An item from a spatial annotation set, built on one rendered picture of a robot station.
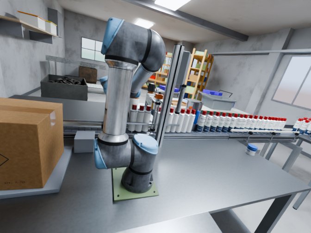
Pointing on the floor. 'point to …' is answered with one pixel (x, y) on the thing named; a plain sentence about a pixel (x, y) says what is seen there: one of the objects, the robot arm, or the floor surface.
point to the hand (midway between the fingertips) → (127, 124)
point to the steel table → (76, 64)
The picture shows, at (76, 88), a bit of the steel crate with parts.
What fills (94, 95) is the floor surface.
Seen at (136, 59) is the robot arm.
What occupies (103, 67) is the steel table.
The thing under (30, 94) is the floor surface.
